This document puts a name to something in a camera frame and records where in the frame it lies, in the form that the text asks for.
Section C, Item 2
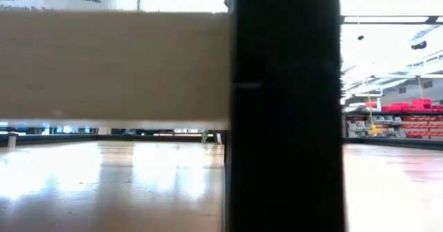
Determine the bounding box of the yellow broom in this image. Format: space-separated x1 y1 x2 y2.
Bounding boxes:
365 74 384 136

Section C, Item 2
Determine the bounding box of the rack of red bins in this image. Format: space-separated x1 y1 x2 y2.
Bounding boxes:
342 98 443 140

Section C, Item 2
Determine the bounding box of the black aluminium table frame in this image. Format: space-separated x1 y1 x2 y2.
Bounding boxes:
0 133 443 152

